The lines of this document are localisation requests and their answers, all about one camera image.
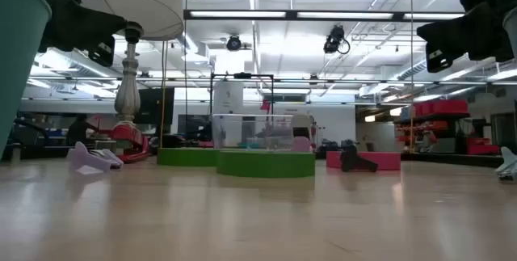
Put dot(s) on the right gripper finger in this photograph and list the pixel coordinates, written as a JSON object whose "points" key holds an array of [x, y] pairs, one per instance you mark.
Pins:
{"points": [[440, 28]]}

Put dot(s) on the shelf with red bins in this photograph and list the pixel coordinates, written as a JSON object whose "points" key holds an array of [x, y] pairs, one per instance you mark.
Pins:
{"points": [[440, 107]]}

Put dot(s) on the teal green plastic bin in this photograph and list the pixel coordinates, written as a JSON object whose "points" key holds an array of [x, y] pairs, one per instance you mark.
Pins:
{"points": [[20, 51]]}

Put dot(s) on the clear plastic bin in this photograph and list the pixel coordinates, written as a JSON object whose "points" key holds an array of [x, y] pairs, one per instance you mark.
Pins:
{"points": [[258, 127]]}

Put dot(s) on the silver ventilation duct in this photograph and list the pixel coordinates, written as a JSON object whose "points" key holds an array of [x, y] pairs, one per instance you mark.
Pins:
{"points": [[412, 73]]}

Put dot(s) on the black overhead light bar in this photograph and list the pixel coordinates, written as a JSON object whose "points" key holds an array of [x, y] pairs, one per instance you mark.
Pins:
{"points": [[291, 15]]}

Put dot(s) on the red stapler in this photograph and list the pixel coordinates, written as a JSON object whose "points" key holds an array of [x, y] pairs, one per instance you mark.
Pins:
{"points": [[127, 135]]}

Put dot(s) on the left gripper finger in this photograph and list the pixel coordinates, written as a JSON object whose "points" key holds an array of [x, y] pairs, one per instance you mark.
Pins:
{"points": [[108, 25]]}

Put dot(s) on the person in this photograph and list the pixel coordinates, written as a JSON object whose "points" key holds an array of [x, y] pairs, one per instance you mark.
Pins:
{"points": [[78, 131]]}

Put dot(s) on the white shade silver table lamp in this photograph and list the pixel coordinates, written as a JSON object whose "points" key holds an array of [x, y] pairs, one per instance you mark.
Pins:
{"points": [[133, 2]]}

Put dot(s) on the red tape roll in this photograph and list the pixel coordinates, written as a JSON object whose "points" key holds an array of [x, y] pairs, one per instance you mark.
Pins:
{"points": [[387, 161]]}

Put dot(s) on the green masking tape roll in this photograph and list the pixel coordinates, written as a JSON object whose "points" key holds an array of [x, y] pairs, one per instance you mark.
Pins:
{"points": [[266, 165], [186, 158]]}

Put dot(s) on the black monitor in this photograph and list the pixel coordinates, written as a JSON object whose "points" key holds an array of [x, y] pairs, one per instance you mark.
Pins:
{"points": [[157, 105]]}

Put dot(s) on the lavender staple remover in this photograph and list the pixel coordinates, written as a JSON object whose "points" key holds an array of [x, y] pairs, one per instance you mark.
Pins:
{"points": [[85, 160]]}

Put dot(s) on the red crates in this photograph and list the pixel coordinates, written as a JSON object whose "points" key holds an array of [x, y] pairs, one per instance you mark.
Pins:
{"points": [[482, 148]]}

